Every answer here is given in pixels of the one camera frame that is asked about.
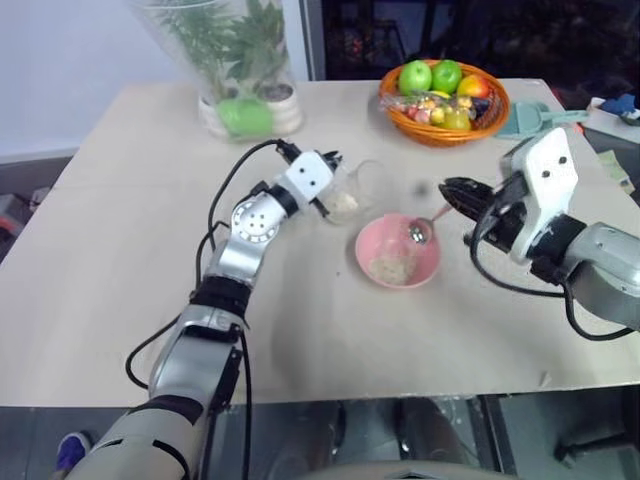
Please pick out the clear glass mug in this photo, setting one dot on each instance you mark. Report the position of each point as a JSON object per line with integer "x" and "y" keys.
{"x": 370, "y": 185}

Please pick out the oatmeal heap in bowl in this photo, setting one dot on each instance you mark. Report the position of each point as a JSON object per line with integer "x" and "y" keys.
{"x": 392, "y": 269}

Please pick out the oatmeal in mug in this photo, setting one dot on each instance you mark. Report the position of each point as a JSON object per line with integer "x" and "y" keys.
{"x": 342, "y": 204}

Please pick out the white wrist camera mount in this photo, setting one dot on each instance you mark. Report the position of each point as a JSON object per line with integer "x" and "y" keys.
{"x": 547, "y": 200}
{"x": 307, "y": 175}

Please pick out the pink bowl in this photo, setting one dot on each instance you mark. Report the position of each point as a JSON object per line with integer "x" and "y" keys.
{"x": 385, "y": 240}

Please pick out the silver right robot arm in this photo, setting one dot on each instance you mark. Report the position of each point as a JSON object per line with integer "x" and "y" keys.
{"x": 607, "y": 270}

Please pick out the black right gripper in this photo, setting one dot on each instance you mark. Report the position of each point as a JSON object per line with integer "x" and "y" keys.
{"x": 502, "y": 217}

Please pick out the yellow pear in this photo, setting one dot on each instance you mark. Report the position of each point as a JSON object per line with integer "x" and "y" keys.
{"x": 457, "y": 120}

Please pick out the grey tray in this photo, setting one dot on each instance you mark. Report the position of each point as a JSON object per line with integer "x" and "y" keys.
{"x": 612, "y": 132}

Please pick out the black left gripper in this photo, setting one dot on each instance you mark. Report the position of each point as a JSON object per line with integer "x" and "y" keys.
{"x": 328, "y": 159}

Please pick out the plastic bag of small fruit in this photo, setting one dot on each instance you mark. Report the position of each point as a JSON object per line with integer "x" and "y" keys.
{"x": 420, "y": 105}

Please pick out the plastic wrapped potted plants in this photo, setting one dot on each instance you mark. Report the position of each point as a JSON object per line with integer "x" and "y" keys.
{"x": 235, "y": 55}

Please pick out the green paper note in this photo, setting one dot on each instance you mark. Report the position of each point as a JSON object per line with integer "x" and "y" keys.
{"x": 616, "y": 167}

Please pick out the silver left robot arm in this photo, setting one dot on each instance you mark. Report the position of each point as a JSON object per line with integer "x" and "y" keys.
{"x": 245, "y": 227}

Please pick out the teal plastic dustpan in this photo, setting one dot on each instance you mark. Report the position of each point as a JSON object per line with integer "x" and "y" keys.
{"x": 525, "y": 120}

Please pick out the green apple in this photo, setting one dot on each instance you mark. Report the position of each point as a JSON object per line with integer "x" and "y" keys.
{"x": 415, "y": 76}
{"x": 446, "y": 75}

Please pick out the red yellow apple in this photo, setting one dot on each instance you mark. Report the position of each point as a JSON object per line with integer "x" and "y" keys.
{"x": 474, "y": 87}

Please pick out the blue cloth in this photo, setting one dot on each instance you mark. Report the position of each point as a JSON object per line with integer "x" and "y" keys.
{"x": 620, "y": 106}

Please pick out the orange woven fruit basket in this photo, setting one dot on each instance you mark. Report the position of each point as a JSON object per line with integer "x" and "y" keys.
{"x": 440, "y": 136}

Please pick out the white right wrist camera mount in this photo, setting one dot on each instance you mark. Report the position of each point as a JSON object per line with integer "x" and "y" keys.
{"x": 547, "y": 200}

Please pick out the bright green cup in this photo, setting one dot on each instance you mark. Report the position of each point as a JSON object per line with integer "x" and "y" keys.
{"x": 245, "y": 116}

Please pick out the blue shoe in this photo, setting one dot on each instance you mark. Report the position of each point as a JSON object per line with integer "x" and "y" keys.
{"x": 72, "y": 450}

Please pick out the grey window frame post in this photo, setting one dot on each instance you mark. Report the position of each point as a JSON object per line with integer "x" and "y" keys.
{"x": 312, "y": 40}

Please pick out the grey red box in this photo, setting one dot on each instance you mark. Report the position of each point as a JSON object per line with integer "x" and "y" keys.
{"x": 17, "y": 210}

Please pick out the dark purple fruit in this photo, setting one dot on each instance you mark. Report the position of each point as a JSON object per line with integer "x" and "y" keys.
{"x": 481, "y": 107}

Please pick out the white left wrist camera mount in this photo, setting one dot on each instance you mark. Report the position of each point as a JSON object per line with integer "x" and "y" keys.
{"x": 307, "y": 175}

